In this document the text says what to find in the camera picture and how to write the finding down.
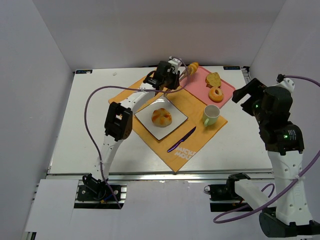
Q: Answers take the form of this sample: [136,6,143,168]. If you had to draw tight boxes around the metal tongs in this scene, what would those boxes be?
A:
[159,65,195,100]

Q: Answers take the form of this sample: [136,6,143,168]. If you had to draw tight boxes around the long striped bread roll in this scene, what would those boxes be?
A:
[186,62,199,76]

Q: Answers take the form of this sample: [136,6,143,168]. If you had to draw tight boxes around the round knotted bread bun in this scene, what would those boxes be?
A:
[151,108,172,128]

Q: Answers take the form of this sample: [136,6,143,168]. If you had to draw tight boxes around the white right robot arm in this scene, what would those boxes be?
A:
[232,76,320,238]

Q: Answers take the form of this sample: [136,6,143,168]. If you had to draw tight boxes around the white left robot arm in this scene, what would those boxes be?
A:
[84,56,186,183]

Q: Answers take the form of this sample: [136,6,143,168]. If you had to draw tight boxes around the sliced brown bread piece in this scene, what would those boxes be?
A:
[205,72,222,88]

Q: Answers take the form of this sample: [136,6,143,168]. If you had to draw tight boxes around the right blue table label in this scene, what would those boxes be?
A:
[223,66,241,71]

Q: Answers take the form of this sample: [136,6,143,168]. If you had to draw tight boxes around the blue table label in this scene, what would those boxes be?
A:
[75,69,93,74]
[223,66,241,71]

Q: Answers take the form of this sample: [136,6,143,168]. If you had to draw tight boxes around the sugared orange donut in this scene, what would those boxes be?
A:
[208,87,224,103]

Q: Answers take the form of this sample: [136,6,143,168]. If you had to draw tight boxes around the white square plate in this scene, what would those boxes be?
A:
[135,96,188,141]

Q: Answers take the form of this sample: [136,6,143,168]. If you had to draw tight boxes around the light green mug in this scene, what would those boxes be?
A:
[202,104,220,127]

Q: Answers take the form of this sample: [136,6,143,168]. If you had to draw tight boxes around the purple knife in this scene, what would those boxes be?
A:
[167,126,197,153]

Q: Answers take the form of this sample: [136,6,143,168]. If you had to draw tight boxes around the orange placemat cloth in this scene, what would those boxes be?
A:
[108,66,229,173]

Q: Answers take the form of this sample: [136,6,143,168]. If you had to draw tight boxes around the left blue table label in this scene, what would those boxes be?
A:
[75,69,93,74]

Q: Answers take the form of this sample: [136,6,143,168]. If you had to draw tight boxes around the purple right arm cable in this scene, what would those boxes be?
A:
[212,74,320,224]

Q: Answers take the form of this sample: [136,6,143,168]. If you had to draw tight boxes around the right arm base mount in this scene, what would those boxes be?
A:
[203,173,258,213]

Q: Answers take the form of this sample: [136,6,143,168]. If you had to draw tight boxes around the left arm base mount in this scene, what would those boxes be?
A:
[74,174,126,210]

